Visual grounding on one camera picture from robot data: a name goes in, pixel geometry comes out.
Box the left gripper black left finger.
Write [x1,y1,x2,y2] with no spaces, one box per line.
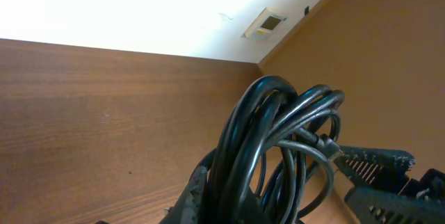
[160,166,208,224]

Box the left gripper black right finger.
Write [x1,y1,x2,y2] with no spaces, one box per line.
[241,189,271,224]

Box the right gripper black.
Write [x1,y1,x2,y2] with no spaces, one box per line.
[334,145,444,224]

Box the black HDMI cable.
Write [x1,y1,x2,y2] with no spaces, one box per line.
[194,75,298,224]

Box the white wall control panel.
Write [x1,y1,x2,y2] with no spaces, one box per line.
[243,8,286,40]

